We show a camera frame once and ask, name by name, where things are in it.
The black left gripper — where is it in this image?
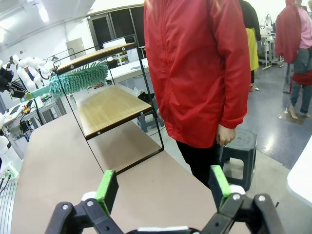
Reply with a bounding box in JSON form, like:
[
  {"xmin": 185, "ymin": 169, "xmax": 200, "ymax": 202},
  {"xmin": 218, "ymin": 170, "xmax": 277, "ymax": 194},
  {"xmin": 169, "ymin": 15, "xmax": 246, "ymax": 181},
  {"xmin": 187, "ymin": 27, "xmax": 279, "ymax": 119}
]
[{"xmin": 0, "ymin": 66, "xmax": 33, "ymax": 100}]

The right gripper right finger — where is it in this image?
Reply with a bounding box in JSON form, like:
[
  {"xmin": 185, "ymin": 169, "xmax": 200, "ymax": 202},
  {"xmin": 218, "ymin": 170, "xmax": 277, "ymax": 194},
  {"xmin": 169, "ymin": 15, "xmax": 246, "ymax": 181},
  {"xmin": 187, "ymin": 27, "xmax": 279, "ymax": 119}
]
[{"xmin": 199, "ymin": 165, "xmax": 286, "ymax": 234}]

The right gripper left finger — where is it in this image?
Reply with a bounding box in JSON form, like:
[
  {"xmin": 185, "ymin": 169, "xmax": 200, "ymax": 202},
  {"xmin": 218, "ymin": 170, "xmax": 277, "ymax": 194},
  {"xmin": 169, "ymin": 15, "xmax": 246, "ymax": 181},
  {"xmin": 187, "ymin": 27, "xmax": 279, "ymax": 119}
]
[{"xmin": 45, "ymin": 169, "xmax": 131, "ymax": 234}]

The teal microfiber duster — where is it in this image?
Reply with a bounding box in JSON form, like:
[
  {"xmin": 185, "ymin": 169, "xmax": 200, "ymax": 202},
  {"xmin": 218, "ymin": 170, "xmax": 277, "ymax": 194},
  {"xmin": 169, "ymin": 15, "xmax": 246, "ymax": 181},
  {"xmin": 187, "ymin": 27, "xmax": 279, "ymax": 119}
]
[{"xmin": 31, "ymin": 60, "xmax": 109, "ymax": 100}]

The person's left forearm red sleeve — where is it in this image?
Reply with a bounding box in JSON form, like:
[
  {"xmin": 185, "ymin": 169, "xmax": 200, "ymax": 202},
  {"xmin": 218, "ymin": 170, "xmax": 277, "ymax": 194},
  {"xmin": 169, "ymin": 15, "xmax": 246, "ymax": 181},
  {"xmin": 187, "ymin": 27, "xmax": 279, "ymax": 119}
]
[{"xmin": 218, "ymin": 60, "xmax": 252, "ymax": 129}]

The two-tier wooden metal shelf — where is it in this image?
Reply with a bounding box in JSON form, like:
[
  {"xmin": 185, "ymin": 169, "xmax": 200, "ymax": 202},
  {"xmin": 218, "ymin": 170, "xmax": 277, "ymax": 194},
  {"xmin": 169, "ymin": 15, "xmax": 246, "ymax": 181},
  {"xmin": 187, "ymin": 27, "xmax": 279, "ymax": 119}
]
[{"xmin": 52, "ymin": 35, "xmax": 164, "ymax": 175}]

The wooden shelf board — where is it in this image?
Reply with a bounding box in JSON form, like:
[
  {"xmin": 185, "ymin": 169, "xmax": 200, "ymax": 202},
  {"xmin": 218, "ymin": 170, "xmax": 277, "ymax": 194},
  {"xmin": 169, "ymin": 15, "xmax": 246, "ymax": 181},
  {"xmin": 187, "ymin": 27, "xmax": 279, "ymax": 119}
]
[
  {"xmin": 55, "ymin": 42, "xmax": 137, "ymax": 74},
  {"xmin": 77, "ymin": 85, "xmax": 153, "ymax": 141}
]

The person's left hand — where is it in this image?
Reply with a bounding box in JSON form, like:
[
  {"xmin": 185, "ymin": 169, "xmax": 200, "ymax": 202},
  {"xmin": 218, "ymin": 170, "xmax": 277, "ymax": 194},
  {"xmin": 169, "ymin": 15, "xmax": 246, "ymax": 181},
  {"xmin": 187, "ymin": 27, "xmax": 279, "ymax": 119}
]
[{"xmin": 216, "ymin": 123, "xmax": 236, "ymax": 147}]

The cluttered tool workbench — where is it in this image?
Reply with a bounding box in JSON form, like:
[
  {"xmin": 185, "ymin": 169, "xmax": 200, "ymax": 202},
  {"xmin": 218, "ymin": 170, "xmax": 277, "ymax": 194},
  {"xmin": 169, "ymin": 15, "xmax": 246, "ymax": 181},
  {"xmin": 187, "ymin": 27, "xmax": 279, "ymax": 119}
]
[{"xmin": 0, "ymin": 96, "xmax": 68, "ymax": 137}]

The dark grey plastic stool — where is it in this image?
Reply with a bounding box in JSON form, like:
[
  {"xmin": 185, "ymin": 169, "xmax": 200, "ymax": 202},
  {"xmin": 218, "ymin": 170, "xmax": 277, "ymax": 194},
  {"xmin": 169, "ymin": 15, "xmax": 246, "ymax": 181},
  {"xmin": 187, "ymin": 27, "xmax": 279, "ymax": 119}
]
[{"xmin": 217, "ymin": 128, "xmax": 258, "ymax": 192}]

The small grey stool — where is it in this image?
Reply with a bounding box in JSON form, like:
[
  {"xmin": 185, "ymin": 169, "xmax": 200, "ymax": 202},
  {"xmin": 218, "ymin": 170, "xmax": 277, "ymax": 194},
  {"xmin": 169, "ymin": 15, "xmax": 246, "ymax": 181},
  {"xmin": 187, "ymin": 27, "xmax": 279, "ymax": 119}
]
[{"xmin": 137, "ymin": 108, "xmax": 166, "ymax": 134}]

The white table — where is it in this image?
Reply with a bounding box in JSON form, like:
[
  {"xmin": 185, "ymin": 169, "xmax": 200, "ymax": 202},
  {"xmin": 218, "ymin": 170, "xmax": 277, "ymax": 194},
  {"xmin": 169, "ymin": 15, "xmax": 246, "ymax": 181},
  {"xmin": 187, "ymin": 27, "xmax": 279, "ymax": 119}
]
[{"xmin": 287, "ymin": 135, "xmax": 312, "ymax": 213}]

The black bag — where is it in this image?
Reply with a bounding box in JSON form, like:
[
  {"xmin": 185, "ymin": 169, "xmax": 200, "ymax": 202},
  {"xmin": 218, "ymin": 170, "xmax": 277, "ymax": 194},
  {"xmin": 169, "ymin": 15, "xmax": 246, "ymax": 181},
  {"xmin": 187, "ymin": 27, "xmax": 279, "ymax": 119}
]
[{"xmin": 137, "ymin": 92, "xmax": 156, "ymax": 103}]

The white computer monitor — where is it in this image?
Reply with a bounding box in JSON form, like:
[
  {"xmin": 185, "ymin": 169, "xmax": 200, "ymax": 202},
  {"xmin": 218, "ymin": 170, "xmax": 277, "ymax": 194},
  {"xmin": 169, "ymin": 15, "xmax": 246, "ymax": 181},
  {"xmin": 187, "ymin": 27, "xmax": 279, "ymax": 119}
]
[{"xmin": 102, "ymin": 36, "xmax": 128, "ymax": 50}]

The white background desk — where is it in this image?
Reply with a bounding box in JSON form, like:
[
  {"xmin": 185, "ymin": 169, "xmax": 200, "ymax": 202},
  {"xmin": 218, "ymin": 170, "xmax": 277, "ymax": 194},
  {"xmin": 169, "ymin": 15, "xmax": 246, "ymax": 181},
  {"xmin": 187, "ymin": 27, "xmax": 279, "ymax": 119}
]
[{"xmin": 107, "ymin": 58, "xmax": 150, "ymax": 85}]

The person in red jacket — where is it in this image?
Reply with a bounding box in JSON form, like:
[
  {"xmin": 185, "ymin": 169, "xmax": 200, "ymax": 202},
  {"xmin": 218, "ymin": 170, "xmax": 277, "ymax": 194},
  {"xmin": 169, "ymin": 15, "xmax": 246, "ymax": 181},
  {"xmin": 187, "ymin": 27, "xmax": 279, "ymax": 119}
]
[{"xmin": 143, "ymin": 0, "xmax": 252, "ymax": 190}]

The person in yellow apron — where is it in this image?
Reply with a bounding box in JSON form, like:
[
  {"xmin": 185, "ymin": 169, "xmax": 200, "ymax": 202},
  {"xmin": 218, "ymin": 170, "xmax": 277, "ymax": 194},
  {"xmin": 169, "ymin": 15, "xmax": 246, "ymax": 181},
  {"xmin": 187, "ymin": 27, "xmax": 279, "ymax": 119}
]
[{"xmin": 237, "ymin": 0, "xmax": 261, "ymax": 92}]

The person in pink top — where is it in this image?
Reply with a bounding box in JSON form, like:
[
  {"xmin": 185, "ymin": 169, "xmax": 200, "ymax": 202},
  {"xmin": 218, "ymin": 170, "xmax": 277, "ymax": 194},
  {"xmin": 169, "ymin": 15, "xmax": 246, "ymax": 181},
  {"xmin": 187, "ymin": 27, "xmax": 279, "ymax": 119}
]
[{"xmin": 274, "ymin": 0, "xmax": 312, "ymax": 120}]

